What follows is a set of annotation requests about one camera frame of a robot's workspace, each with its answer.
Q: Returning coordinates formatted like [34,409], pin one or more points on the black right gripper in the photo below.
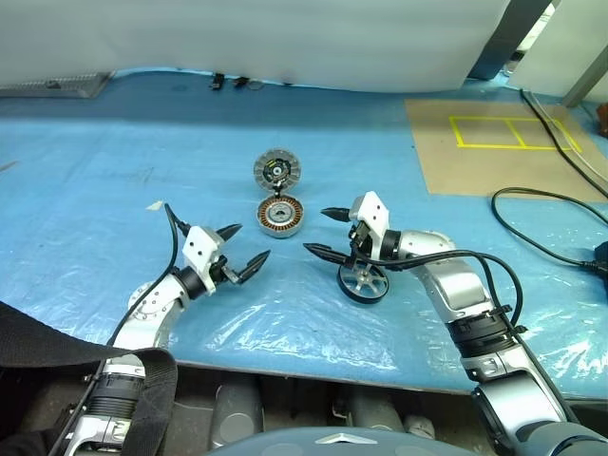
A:
[361,236]

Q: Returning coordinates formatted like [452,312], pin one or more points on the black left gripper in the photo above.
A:
[228,275]

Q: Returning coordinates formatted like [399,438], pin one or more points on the black silver spoked motor rotor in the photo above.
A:
[363,301]

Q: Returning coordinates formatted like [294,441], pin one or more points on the grey finned motor end cap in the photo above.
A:
[271,164]

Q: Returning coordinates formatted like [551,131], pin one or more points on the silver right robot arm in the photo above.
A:
[451,290]

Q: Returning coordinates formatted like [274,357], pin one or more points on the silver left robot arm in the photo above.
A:
[152,304]

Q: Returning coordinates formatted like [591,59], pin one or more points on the copper wound motor stator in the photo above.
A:
[282,216]

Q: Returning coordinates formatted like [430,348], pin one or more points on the small white paper scrap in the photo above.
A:
[154,206]

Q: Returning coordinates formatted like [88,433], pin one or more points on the brown board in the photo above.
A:
[451,166]

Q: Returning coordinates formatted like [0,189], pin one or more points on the dark grey rounded cylinder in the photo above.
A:
[237,413]
[375,413]

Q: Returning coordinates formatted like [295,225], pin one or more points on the blue plastic table cover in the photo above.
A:
[95,166]

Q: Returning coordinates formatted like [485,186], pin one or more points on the small black clip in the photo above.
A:
[217,81]
[241,81]

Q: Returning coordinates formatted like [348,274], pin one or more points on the grey-blue robot torso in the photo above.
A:
[332,444]

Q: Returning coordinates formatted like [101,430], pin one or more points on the grey ribbed metal tray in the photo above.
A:
[71,84]

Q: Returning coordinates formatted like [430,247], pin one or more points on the black power adapter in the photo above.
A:
[602,259]

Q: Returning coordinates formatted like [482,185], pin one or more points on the white upright panel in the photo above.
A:
[546,57]

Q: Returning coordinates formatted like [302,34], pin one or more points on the brown block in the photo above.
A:
[601,121]

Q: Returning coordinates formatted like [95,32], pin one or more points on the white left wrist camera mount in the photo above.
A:
[199,248]

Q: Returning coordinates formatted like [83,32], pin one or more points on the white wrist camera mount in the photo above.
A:
[199,248]
[373,209]

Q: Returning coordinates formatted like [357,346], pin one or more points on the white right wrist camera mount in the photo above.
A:
[373,209]

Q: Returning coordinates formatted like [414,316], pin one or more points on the dark grey upright post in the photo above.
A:
[499,43]

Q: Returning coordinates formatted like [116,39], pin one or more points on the grey metal frame post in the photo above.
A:
[586,78]

